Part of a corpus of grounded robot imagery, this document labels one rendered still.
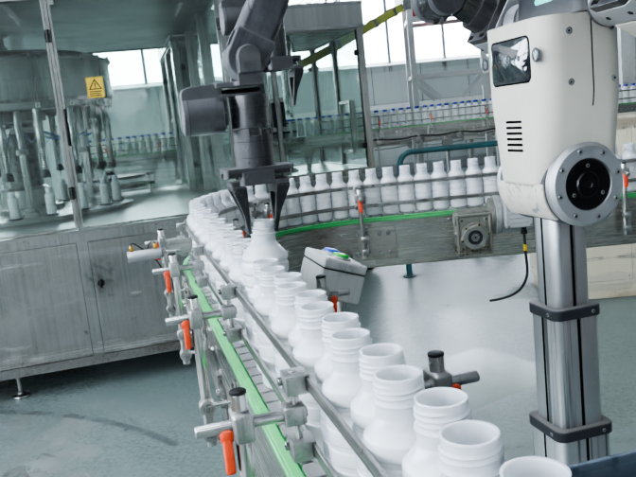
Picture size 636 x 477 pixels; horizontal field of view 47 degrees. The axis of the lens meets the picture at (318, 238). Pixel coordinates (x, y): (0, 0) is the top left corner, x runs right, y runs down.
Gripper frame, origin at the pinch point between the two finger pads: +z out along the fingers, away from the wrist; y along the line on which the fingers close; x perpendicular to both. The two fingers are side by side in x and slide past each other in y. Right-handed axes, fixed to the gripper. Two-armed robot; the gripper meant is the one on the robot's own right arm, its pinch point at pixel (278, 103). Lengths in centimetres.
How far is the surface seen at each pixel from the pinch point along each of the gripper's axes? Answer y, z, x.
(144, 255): 31, 34, -39
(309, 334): 17, 25, 81
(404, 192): -61, 33, -91
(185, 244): 20, 33, -40
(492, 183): -91, 33, -81
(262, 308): 18, 28, 58
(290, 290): 16, 23, 69
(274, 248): 13, 22, 46
